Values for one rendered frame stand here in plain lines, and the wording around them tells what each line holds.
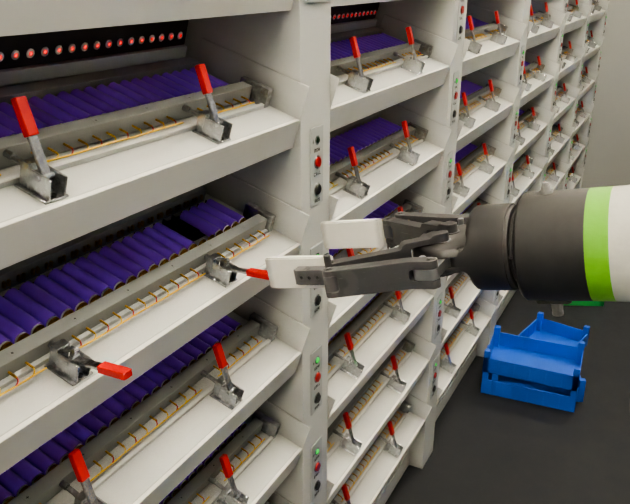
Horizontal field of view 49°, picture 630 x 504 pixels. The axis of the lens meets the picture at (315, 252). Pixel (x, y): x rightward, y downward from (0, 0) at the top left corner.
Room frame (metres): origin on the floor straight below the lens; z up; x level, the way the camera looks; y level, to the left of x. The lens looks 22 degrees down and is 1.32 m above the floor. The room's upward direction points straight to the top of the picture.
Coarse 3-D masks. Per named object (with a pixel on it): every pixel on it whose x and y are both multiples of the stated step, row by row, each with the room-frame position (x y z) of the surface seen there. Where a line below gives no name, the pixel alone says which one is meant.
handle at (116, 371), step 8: (72, 352) 0.61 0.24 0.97; (72, 360) 0.61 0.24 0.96; (80, 360) 0.61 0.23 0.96; (88, 360) 0.61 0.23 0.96; (96, 368) 0.59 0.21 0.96; (104, 368) 0.59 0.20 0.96; (112, 368) 0.59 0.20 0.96; (120, 368) 0.59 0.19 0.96; (128, 368) 0.59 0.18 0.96; (112, 376) 0.58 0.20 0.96; (120, 376) 0.58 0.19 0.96; (128, 376) 0.58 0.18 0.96
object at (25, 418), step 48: (240, 192) 1.05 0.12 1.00; (288, 240) 1.00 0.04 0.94; (192, 288) 0.81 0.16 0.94; (240, 288) 0.86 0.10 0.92; (96, 336) 0.68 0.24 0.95; (144, 336) 0.70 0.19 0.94; (192, 336) 0.77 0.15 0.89; (48, 384) 0.59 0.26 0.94; (96, 384) 0.62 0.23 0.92; (0, 432) 0.52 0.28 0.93; (48, 432) 0.57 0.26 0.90
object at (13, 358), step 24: (216, 240) 0.90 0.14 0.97; (240, 240) 0.94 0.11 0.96; (168, 264) 0.81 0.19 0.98; (192, 264) 0.84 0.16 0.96; (120, 288) 0.74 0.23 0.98; (144, 288) 0.76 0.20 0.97; (96, 312) 0.69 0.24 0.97; (48, 336) 0.63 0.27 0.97; (72, 336) 0.66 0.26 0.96; (0, 360) 0.58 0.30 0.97; (24, 360) 0.60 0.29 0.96
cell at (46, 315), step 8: (8, 296) 0.69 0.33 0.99; (16, 296) 0.69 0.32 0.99; (24, 296) 0.69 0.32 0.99; (16, 304) 0.68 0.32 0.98; (24, 304) 0.68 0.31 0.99; (32, 304) 0.68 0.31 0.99; (40, 304) 0.69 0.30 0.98; (32, 312) 0.67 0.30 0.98; (40, 312) 0.67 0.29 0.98; (48, 312) 0.67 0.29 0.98; (40, 320) 0.67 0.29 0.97; (48, 320) 0.67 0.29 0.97
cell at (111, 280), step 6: (78, 258) 0.78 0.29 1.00; (84, 258) 0.79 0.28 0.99; (78, 264) 0.78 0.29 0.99; (84, 264) 0.78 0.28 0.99; (90, 264) 0.78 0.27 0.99; (84, 270) 0.77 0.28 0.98; (90, 270) 0.77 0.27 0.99; (96, 270) 0.77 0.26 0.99; (102, 270) 0.77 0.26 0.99; (96, 276) 0.76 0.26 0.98; (102, 276) 0.76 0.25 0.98; (108, 276) 0.76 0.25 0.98; (114, 276) 0.77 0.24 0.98; (108, 282) 0.76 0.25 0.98; (114, 282) 0.76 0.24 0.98; (120, 282) 0.76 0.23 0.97; (114, 288) 0.76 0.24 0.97
